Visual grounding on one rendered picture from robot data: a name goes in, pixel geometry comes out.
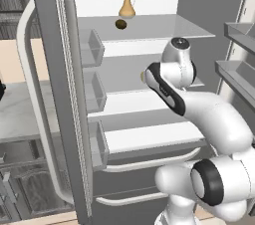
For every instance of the grey fridge drawer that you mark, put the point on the grey fridge drawer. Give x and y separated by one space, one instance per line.
132 182
126 214

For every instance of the grey fridge body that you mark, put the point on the grey fridge body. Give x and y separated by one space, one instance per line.
205 0

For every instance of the grey door bin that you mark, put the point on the grey door bin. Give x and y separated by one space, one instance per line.
91 49
94 93
237 78
98 149
240 33

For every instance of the grey base cupboards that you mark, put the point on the grey base cupboards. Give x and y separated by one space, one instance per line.
30 182

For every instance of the brown kiwi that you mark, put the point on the brown kiwi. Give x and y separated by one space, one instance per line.
121 24

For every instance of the dark wall cupboards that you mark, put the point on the dark wall cupboards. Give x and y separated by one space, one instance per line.
13 0

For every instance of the yellow mango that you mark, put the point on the yellow mango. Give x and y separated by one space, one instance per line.
142 76

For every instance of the tan glass jug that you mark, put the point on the tan glass jug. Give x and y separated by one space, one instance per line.
127 7

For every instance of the black blender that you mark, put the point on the black blender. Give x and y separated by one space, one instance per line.
2 90

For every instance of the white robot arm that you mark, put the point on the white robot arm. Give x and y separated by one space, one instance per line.
215 126

